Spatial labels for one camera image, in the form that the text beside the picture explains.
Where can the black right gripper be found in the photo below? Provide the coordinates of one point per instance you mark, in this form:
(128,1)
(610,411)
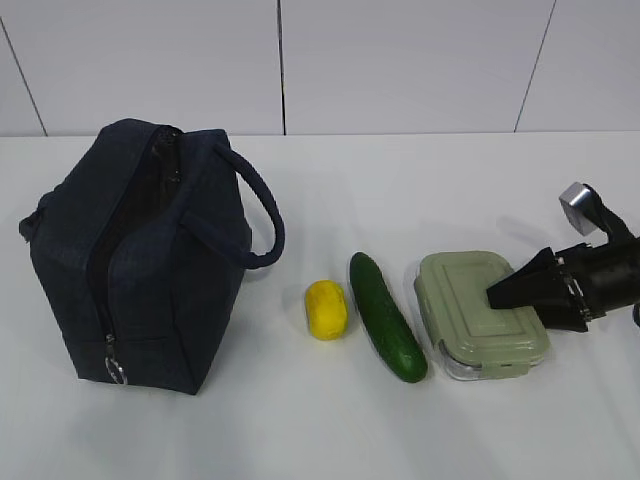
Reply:
(600,279)

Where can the glass container green lid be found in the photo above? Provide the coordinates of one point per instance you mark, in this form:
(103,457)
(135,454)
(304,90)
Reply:
(475,341)

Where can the green cucumber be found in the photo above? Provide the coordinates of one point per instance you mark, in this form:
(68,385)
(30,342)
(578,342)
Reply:
(385,324)

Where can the yellow lemon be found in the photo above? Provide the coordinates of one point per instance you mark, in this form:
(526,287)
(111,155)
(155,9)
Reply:
(326,309)

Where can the navy blue lunch bag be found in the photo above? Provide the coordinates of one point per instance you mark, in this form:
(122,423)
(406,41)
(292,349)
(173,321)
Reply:
(142,248)

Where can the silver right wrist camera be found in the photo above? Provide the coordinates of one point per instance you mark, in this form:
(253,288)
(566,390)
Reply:
(579,205)

